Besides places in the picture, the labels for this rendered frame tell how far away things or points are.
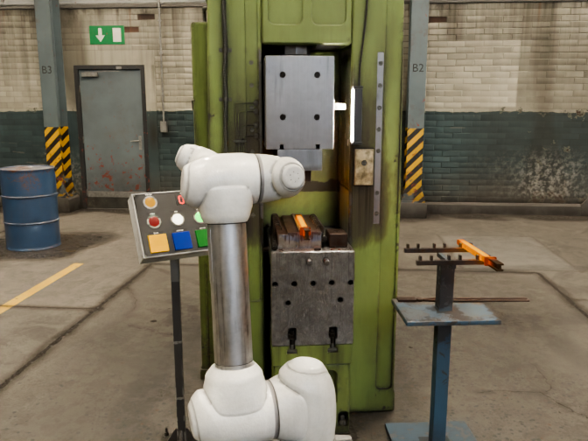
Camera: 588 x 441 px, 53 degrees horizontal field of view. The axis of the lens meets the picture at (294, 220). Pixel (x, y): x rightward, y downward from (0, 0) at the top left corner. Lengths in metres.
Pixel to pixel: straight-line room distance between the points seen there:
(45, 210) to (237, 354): 5.54
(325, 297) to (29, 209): 4.71
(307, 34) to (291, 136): 0.47
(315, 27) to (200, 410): 1.80
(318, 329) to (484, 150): 6.39
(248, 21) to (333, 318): 1.39
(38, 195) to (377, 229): 4.70
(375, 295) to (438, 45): 6.13
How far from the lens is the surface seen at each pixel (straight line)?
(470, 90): 8.75
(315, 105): 2.60
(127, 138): 9.20
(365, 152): 2.77
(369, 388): 3.13
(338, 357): 2.81
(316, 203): 3.13
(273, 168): 1.49
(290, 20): 2.77
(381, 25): 2.82
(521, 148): 8.94
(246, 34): 2.74
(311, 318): 2.72
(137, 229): 2.44
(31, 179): 6.85
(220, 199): 1.46
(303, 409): 1.59
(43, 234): 6.96
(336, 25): 2.78
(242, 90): 2.72
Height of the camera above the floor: 1.55
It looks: 11 degrees down
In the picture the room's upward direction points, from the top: straight up
